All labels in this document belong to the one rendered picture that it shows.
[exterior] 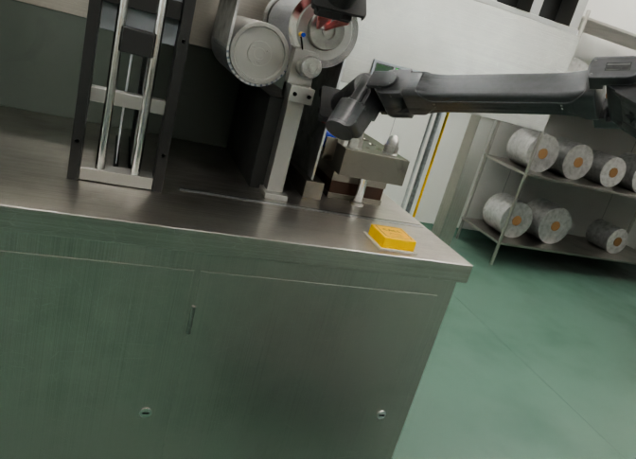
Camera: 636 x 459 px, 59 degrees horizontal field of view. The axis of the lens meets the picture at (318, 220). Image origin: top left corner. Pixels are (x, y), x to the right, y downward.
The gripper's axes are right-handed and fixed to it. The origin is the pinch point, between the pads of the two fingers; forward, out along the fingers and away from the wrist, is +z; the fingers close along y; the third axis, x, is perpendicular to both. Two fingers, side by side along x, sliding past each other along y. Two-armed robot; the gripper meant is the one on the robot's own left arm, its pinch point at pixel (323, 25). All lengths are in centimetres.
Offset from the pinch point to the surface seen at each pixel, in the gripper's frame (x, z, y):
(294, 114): -14.5, 10.4, -2.1
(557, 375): -62, 142, 177
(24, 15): 12, 36, -58
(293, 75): -8.0, 6.7, -3.6
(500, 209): 62, 248, 236
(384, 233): -39.3, 4.3, 14.4
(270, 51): -3.4, 7.3, -8.4
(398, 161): -19.0, 15.6, 24.1
